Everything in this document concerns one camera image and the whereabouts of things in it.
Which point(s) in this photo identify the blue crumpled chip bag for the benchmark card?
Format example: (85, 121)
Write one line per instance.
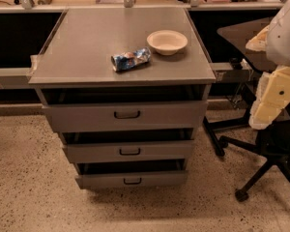
(130, 60)

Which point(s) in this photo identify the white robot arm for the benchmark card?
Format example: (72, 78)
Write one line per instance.
(278, 38)

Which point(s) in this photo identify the grey top drawer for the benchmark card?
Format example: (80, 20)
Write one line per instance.
(128, 116)

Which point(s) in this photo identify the black office chair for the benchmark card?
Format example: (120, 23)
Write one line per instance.
(272, 143)

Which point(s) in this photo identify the grey drawer cabinet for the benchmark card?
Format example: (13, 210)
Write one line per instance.
(76, 68)

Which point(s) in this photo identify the white paper bowl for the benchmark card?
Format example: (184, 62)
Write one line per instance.
(167, 42)

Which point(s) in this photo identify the grey bottom drawer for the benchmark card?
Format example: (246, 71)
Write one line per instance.
(128, 180)

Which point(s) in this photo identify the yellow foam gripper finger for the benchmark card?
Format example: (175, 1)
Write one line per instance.
(258, 42)
(272, 96)

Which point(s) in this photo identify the grey middle drawer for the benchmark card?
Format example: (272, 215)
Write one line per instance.
(135, 151)

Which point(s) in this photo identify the grey drawer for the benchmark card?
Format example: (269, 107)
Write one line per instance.
(128, 116)
(135, 151)
(128, 180)

